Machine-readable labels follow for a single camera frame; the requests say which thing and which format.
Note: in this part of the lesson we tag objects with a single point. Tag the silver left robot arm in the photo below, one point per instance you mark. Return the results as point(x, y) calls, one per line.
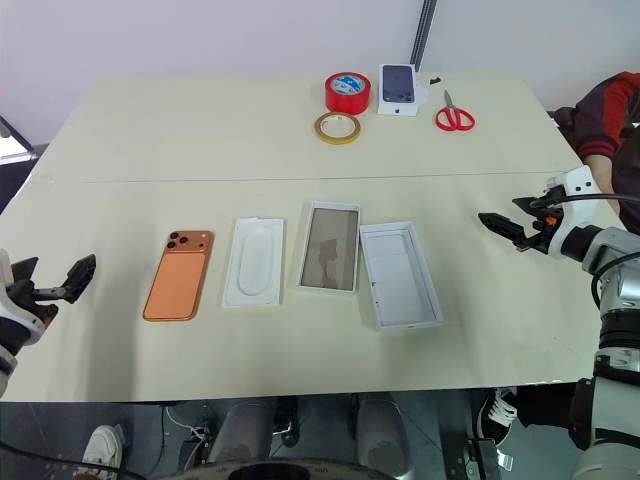
point(5, 370)

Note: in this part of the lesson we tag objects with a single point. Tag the grey rounded leg shape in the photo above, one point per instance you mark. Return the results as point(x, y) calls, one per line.
point(382, 435)
point(242, 430)

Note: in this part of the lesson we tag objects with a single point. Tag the black white laced sneaker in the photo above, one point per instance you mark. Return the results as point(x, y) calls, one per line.
point(495, 415)

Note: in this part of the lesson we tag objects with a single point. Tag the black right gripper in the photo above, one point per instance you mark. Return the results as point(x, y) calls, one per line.
point(542, 235)

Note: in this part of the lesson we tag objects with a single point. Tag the white moulded paper insert tray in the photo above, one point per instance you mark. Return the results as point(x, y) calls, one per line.
point(254, 262)

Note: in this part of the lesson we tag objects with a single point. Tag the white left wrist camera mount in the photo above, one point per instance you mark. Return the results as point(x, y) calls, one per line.
point(22, 316)

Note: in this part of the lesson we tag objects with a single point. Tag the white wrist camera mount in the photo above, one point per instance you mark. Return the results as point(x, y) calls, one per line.
point(22, 316)
point(580, 180)

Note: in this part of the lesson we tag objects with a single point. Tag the orange smartphone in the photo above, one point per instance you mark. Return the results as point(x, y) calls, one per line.
point(177, 285)

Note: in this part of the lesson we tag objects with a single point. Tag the grey vertical wall strip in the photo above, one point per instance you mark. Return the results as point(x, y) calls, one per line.
point(422, 30)

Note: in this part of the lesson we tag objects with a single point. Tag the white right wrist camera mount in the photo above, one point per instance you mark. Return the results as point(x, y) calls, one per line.
point(580, 180)

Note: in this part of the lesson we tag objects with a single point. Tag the person in red dark jacket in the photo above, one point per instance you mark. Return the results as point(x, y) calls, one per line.
point(607, 115)

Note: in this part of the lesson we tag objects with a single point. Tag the red tape roll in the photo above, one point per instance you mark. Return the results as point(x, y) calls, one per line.
point(347, 100)

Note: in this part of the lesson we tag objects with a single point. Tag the yellow tape roll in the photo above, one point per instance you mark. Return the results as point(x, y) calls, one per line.
point(325, 134)

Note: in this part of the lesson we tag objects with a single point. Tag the white empty box lid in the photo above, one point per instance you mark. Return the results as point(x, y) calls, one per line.
point(400, 277)

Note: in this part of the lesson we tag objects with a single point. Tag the white box base grey inside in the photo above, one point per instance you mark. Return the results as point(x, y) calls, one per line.
point(329, 250)

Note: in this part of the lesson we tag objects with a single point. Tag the dark grey frame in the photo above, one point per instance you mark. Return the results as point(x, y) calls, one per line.
point(15, 145)

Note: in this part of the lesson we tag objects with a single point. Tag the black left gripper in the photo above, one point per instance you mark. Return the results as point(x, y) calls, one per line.
point(32, 297)

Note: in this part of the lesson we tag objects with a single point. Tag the white box blue phone print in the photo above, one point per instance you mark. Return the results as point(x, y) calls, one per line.
point(398, 85)

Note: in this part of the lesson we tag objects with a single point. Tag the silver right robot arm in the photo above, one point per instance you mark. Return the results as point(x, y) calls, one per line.
point(617, 300)

